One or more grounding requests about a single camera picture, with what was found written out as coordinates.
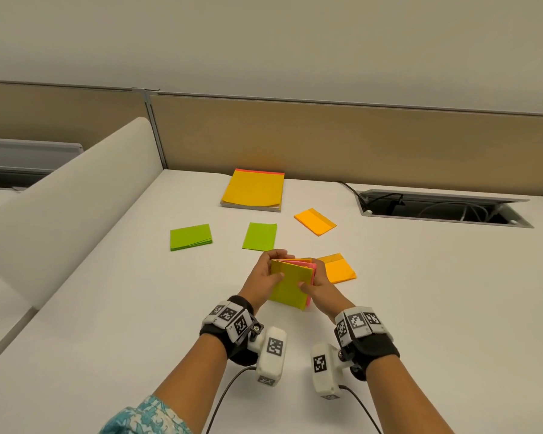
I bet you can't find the teal patterned sleeve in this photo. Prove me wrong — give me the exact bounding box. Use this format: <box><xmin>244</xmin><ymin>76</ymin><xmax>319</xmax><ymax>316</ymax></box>
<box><xmin>100</xmin><ymin>395</ymin><xmax>193</xmax><ymax>434</ymax></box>

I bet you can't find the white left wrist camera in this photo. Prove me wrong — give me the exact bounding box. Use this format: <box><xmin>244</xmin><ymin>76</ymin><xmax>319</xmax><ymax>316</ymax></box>
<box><xmin>248</xmin><ymin>326</ymin><xmax>288</xmax><ymax>387</ymax></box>

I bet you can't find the beige partition panel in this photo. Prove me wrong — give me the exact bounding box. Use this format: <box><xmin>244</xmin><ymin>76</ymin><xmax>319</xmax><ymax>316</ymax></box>
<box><xmin>0</xmin><ymin>80</ymin><xmax>146</xmax><ymax>152</ymax></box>
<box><xmin>148</xmin><ymin>92</ymin><xmax>543</xmax><ymax>197</ymax></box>

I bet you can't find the white desk divider panel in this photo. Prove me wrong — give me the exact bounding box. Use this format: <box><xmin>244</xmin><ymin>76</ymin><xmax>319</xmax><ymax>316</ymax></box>
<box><xmin>0</xmin><ymin>117</ymin><xmax>164</xmax><ymax>310</ymax></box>

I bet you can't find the grey box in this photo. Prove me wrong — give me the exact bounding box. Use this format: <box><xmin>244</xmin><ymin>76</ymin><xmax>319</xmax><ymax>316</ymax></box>
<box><xmin>0</xmin><ymin>137</ymin><xmax>84</xmax><ymax>189</ymax></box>

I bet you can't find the black left wrist strap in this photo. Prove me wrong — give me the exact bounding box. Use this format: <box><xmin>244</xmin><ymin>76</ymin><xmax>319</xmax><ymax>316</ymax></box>
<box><xmin>199</xmin><ymin>296</ymin><xmax>265</xmax><ymax>366</ymax></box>

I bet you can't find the grey desk cable tray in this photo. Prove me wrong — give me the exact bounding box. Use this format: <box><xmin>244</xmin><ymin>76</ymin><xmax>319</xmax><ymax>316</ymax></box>
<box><xmin>357</xmin><ymin>190</ymin><xmax>535</xmax><ymax>228</ymax></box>

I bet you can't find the orange folded paper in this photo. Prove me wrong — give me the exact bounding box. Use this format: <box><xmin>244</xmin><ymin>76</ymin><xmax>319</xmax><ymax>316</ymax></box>
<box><xmin>317</xmin><ymin>253</ymin><xmax>357</xmax><ymax>284</ymax></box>
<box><xmin>294</xmin><ymin>208</ymin><xmax>337</xmax><ymax>236</ymax></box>

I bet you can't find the stack of coloured papers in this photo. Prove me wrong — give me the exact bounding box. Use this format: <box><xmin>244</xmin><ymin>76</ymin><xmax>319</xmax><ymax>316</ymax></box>
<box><xmin>268</xmin><ymin>258</ymin><xmax>318</xmax><ymax>311</ymax></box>

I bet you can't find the black right camera cable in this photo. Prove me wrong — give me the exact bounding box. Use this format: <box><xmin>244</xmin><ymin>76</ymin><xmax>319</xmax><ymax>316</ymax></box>
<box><xmin>339</xmin><ymin>385</ymin><xmax>383</xmax><ymax>434</ymax></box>

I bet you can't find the orange paper pad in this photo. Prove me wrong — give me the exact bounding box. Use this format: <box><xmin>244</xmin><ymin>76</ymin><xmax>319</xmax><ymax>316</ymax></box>
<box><xmin>221</xmin><ymin>169</ymin><xmax>285</xmax><ymax>213</ymax></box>

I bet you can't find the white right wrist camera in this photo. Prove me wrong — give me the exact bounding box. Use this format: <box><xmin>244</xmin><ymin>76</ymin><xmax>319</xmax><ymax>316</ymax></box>
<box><xmin>311</xmin><ymin>342</ymin><xmax>345</xmax><ymax>399</ymax></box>

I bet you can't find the black left camera cable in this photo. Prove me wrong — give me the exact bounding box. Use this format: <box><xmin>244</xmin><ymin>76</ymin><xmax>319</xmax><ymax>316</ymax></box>
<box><xmin>206</xmin><ymin>366</ymin><xmax>259</xmax><ymax>434</ymax></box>

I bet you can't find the person's right forearm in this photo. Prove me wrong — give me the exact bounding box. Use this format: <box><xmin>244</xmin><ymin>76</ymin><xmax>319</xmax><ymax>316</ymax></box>
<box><xmin>367</xmin><ymin>354</ymin><xmax>455</xmax><ymax>434</ymax></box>

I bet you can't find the grey partition post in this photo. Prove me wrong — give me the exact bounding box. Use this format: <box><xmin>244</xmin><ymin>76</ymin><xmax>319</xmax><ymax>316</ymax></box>
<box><xmin>133</xmin><ymin>88</ymin><xmax>168</xmax><ymax>171</ymax></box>

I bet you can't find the person's left forearm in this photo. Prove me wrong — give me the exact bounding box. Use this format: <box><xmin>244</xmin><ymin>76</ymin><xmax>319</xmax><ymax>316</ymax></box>
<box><xmin>154</xmin><ymin>332</ymin><xmax>230</xmax><ymax>434</ymax></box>

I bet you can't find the black wrist strap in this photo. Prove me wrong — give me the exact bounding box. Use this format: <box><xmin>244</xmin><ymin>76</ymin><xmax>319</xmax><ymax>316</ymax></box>
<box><xmin>335</xmin><ymin>307</ymin><xmax>400</xmax><ymax>381</ymax></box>
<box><xmin>199</xmin><ymin>296</ymin><xmax>265</xmax><ymax>366</ymax></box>

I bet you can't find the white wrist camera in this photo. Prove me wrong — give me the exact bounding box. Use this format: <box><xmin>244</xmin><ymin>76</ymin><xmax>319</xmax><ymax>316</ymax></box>
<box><xmin>311</xmin><ymin>342</ymin><xmax>345</xmax><ymax>399</ymax></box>
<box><xmin>248</xmin><ymin>326</ymin><xmax>288</xmax><ymax>387</ymax></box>

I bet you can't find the black right wrist strap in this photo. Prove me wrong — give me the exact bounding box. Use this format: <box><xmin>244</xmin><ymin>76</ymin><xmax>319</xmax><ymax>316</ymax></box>
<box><xmin>335</xmin><ymin>307</ymin><xmax>400</xmax><ymax>381</ymax></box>

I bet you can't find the person's left hand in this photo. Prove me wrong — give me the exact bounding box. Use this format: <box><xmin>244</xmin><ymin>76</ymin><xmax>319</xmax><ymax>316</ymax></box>
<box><xmin>238</xmin><ymin>250</ymin><xmax>296</xmax><ymax>312</ymax></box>

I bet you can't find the person's right hand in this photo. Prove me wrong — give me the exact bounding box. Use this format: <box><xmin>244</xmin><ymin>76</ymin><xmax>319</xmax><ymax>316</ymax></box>
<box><xmin>298</xmin><ymin>258</ymin><xmax>356</xmax><ymax>323</ymax></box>

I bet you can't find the black camera cable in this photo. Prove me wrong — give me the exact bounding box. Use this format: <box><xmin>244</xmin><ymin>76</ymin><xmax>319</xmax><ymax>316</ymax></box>
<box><xmin>206</xmin><ymin>366</ymin><xmax>259</xmax><ymax>434</ymax></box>
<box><xmin>339</xmin><ymin>385</ymin><xmax>383</xmax><ymax>434</ymax></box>

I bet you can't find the green folded paper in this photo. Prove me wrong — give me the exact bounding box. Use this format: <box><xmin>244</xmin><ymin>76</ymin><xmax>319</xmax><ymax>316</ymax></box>
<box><xmin>170</xmin><ymin>224</ymin><xmax>213</xmax><ymax>252</ymax></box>
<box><xmin>242</xmin><ymin>222</ymin><xmax>278</xmax><ymax>252</ymax></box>

